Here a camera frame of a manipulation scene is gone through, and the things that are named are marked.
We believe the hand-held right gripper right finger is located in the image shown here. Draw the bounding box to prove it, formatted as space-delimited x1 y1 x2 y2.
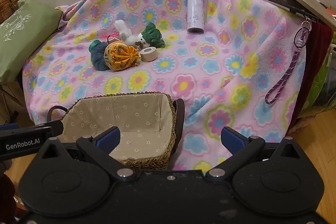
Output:
205 126 302 182

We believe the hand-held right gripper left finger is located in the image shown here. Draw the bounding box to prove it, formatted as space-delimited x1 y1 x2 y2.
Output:
39 126 137 182

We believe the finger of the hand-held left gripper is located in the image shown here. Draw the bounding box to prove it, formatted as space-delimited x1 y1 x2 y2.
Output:
0 120 64 161

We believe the woven basket with cloth lining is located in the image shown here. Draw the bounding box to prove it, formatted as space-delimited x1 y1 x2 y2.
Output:
49 92 185 171

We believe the orange patterned fabric toy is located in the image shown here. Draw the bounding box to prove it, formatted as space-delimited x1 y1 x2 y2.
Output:
104 41 139 72

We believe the cream and teal mushroom toy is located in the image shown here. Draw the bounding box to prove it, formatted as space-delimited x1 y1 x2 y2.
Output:
89 40 103 52

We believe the pink white drawstring pouch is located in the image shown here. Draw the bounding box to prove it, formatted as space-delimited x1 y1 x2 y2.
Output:
102 32 122 44

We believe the white plush with green hat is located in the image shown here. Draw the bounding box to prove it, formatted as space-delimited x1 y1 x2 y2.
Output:
131 22 166 50

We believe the wooden cabinet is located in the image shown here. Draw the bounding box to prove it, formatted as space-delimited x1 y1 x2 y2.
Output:
0 82 29 126

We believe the dark fuzzy pom-pom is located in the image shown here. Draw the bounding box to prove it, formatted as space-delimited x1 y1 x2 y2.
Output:
91 43 111 71

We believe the pink floral fleece blanket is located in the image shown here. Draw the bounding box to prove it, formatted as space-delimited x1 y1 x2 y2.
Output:
22 0 315 172

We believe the beige tape roll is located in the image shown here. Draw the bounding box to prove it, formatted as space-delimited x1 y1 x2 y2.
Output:
140 47 158 62

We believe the green patterned bag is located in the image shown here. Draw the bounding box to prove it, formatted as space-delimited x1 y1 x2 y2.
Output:
302 43 336 114

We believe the green printed cushion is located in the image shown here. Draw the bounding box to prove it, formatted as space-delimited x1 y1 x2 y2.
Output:
0 0 63 84

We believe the white plush rabbit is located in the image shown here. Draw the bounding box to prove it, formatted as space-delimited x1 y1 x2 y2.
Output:
115 20 137 45

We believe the dark red cloth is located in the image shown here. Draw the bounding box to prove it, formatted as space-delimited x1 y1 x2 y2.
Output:
289 22 334 135

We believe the purple and white bottle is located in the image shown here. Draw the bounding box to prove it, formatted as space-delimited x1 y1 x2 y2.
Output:
187 0 205 34

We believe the brown wicker basket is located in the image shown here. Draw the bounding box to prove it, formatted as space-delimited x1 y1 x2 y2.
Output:
0 0 21 24

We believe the purple lanyard with keyring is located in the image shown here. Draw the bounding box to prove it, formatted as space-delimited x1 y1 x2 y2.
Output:
265 18 313 104

